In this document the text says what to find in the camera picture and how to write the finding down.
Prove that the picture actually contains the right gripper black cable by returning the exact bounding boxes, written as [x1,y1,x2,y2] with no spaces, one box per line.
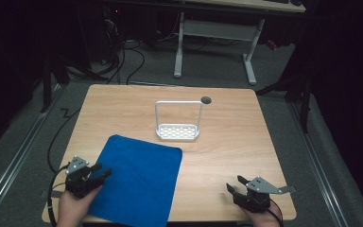
[267,198,285,227]

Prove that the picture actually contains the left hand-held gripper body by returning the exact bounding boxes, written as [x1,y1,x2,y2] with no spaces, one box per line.
[64,155,93,200]

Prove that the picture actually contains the white towel rack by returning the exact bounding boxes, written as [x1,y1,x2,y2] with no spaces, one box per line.
[154,99,204,143]

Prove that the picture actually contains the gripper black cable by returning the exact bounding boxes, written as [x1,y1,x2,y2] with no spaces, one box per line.
[45,107,81,227]
[267,198,285,227]

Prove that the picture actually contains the black metal stand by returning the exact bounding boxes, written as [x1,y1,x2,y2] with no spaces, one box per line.
[40,46,108,114]
[255,56,314,134]

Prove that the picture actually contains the computer tower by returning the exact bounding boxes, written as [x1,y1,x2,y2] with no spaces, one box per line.
[102,6,127,64]

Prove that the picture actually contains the person's right hand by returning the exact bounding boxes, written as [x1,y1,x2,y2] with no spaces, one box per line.
[241,202,283,227]

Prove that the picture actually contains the blue cloth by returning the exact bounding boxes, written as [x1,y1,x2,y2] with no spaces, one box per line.
[86,133,183,227]

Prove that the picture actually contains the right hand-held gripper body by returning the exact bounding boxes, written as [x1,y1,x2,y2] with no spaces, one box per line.
[234,176,297,214]

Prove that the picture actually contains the black floor cables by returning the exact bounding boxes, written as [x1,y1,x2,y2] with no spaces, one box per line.
[89,39,147,85]

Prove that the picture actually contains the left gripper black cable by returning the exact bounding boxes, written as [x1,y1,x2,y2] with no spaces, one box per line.
[45,107,81,227]

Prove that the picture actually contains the white-legged desk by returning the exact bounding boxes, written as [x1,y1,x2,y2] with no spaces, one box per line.
[173,0,307,86]

